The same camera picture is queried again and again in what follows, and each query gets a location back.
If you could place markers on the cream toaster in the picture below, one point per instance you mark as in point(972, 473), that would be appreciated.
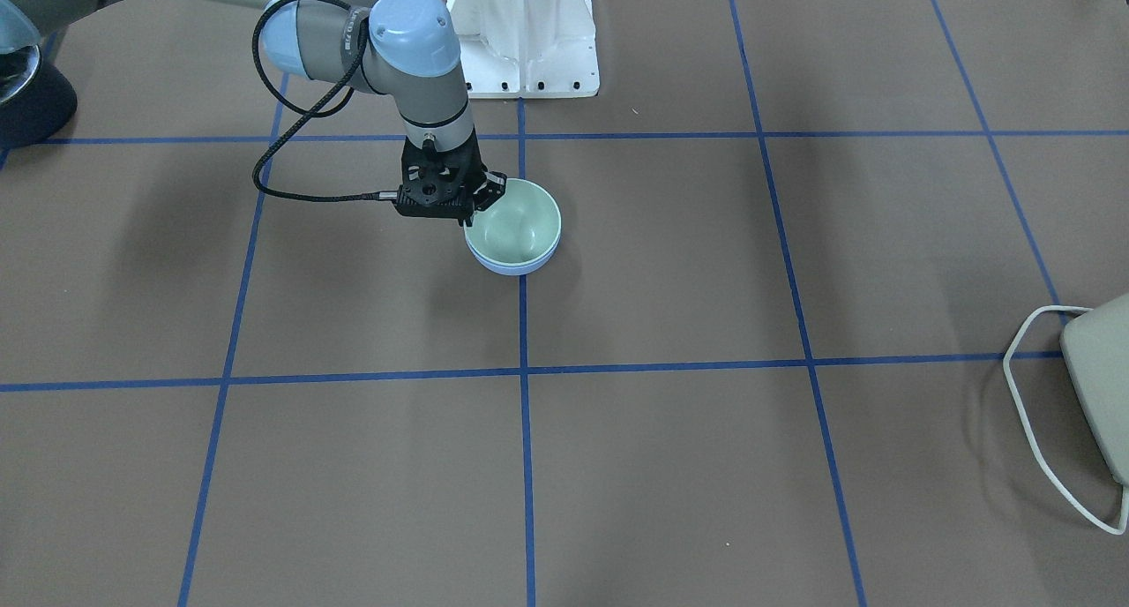
point(1095, 348)

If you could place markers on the blue bowl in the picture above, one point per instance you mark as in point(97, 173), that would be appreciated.
point(521, 268)

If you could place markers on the dark blue saucepan with lid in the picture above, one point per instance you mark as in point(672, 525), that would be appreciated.
point(38, 100)

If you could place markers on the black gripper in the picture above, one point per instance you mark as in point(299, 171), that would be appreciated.
point(490, 189)

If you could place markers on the green bowl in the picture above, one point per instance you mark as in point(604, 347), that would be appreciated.
point(523, 223)

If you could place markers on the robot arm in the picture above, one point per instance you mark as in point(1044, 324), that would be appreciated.
point(405, 49)

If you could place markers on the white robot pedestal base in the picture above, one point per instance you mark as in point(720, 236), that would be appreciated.
point(527, 48)

